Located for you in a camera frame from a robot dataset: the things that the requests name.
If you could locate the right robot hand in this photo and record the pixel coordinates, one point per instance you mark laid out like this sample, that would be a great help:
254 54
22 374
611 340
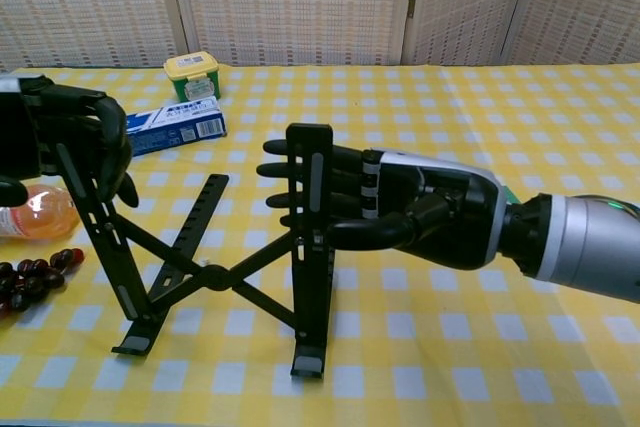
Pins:
450 217

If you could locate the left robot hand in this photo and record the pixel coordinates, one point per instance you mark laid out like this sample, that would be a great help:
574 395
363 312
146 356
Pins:
20 132

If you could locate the black folding laptop stand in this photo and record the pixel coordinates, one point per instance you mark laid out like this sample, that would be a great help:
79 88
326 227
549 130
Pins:
216 278

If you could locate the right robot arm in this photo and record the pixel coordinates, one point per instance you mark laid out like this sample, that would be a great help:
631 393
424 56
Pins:
590 247

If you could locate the yellow checkered tablecloth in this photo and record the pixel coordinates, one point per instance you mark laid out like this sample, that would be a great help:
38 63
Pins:
450 347

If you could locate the green tea sachet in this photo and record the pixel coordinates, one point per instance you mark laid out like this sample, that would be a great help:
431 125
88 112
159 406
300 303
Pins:
511 196

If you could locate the orange drink bottle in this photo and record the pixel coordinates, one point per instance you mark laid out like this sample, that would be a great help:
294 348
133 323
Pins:
45 219

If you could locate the dark red grape bunch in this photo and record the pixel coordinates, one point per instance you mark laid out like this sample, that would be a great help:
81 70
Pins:
30 279

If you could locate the blue toothpaste box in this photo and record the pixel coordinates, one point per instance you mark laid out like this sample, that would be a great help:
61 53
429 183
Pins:
200 124

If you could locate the yellow green lidded container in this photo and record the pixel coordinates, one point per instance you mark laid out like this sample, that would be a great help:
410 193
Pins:
190 67

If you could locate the brass screen hinge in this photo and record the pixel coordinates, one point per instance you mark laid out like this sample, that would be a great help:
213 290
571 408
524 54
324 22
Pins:
412 4

